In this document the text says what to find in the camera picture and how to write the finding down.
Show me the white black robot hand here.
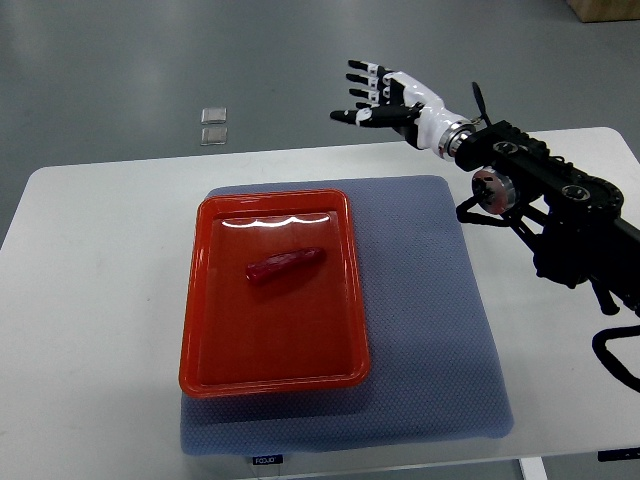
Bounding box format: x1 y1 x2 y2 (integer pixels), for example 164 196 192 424
330 59 475 158

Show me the red pepper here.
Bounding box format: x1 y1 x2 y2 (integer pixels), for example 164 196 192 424
245 246 326 285

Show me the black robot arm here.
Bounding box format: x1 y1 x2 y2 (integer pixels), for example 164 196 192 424
330 60 639 316

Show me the red plastic tray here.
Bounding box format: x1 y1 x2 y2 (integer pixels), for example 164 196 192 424
179 188 370 399

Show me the upper silver floor plate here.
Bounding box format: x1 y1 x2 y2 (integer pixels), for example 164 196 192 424
201 107 227 125

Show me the cardboard box corner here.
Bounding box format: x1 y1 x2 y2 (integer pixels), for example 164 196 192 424
567 0 639 23

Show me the blue-grey textured mat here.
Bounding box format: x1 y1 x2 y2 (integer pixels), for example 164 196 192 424
181 175 513 456

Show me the black table label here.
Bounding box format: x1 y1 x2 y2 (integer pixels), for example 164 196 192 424
252 454 284 466

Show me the white table leg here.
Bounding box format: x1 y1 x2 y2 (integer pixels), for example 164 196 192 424
518 457 548 480

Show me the black control panel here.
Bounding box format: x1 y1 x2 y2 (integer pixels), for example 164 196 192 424
597 447 640 462

